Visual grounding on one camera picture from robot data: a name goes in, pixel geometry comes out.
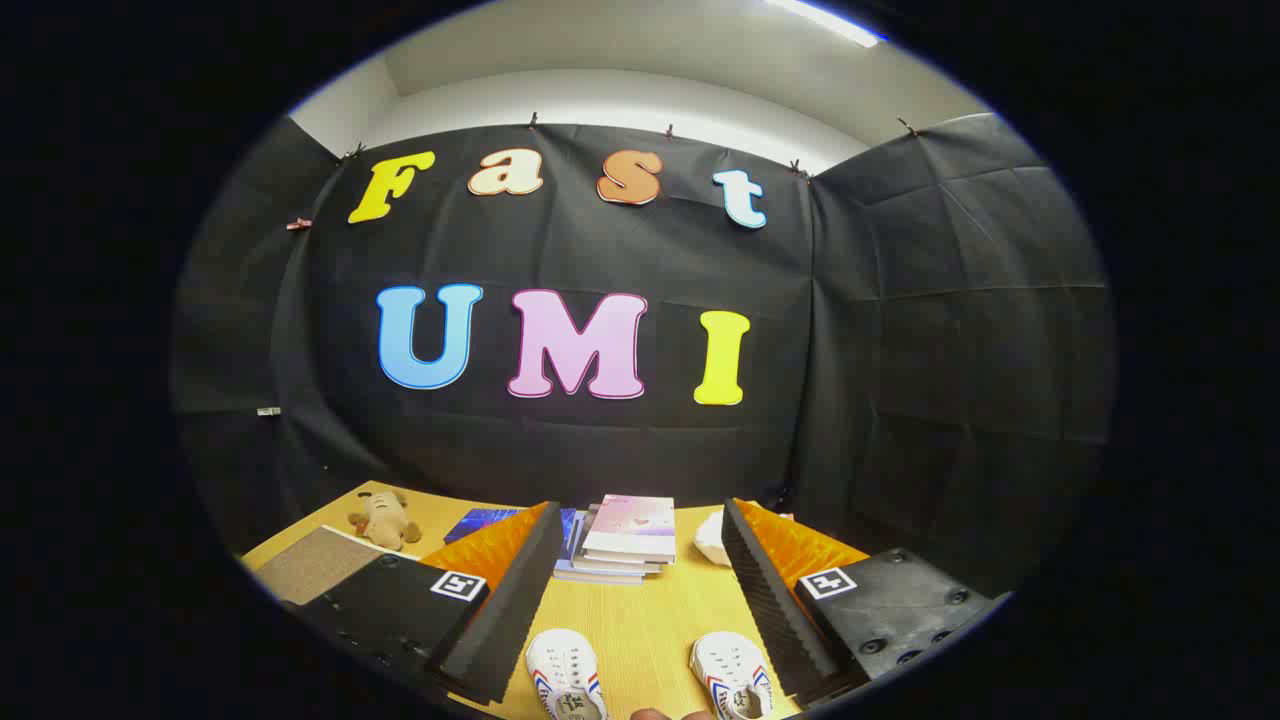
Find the dark blue book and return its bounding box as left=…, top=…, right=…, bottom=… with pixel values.
left=445, top=507, right=579, bottom=553

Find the white canvas shoe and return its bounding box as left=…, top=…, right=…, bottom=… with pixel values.
left=525, top=628, right=609, bottom=720
left=690, top=630, right=774, bottom=720

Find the brown fabric storage box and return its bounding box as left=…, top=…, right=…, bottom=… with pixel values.
left=255, top=525, right=416, bottom=607

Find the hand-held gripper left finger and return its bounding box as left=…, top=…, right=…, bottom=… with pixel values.
left=298, top=500, right=566, bottom=706

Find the brown plush dog toy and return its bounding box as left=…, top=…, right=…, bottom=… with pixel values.
left=348, top=488, right=422, bottom=552

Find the grey book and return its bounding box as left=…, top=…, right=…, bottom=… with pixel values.
left=570, top=510, right=669, bottom=575

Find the black backdrop cloth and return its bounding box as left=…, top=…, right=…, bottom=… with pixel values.
left=170, top=112, right=1116, bottom=601

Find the light blue book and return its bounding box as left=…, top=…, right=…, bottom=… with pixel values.
left=553, top=515, right=646, bottom=585

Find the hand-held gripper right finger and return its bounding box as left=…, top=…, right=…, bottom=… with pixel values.
left=721, top=497, right=1009, bottom=711

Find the white plush toy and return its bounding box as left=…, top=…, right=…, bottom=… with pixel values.
left=693, top=508, right=738, bottom=568

